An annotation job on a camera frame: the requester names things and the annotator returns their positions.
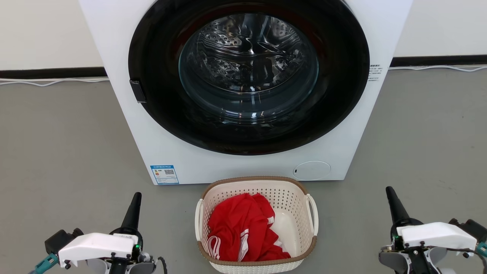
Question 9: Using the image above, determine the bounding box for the round black glass washer door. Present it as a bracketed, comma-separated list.
[128, 0, 370, 156]

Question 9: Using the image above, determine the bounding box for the red garment with white stripes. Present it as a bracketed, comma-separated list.
[207, 193, 291, 262]

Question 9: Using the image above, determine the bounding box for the black washer door handle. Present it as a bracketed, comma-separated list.
[129, 79, 147, 104]

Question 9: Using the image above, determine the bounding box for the small printed text sticker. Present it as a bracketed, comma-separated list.
[368, 64, 384, 82]

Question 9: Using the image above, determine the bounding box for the white front-load washing machine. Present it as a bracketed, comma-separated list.
[78, 0, 414, 186]

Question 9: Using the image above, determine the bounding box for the white perforated laundry basket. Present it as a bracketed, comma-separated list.
[194, 176, 319, 274]

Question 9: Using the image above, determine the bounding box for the steel washer drum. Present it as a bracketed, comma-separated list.
[178, 13, 319, 123]

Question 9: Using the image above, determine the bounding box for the thin white floor cable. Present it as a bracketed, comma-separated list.
[389, 65, 487, 72]
[0, 77, 110, 87]

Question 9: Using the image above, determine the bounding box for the round white filter cover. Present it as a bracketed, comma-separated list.
[293, 161, 331, 181]

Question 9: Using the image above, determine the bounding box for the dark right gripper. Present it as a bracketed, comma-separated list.
[379, 186, 450, 274]

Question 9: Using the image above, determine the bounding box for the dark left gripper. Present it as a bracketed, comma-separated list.
[86, 192, 157, 274]

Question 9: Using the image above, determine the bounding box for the blue energy label sticker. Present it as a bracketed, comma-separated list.
[150, 165, 179, 185]

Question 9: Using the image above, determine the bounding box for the teal left cable connector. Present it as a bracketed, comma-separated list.
[29, 253, 60, 274]

